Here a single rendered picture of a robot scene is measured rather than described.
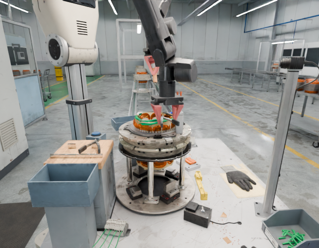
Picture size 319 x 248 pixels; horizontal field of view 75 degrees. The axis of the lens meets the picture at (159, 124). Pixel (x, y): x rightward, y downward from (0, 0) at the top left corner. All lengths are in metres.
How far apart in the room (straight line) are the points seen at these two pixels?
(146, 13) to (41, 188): 0.58
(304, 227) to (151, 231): 0.56
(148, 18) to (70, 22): 0.53
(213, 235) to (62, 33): 1.05
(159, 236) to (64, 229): 0.32
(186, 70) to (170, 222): 0.58
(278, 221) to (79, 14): 1.22
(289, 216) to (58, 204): 0.81
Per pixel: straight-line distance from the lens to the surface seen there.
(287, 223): 1.00
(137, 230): 0.87
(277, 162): 0.91
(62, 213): 0.74
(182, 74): 0.67
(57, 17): 1.11
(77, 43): 1.13
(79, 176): 0.76
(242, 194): 1.10
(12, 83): 3.39
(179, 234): 0.86
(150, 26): 0.68
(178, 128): 0.85
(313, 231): 0.98
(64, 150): 0.85
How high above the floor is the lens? 1.39
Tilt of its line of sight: 18 degrees down
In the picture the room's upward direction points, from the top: straight up
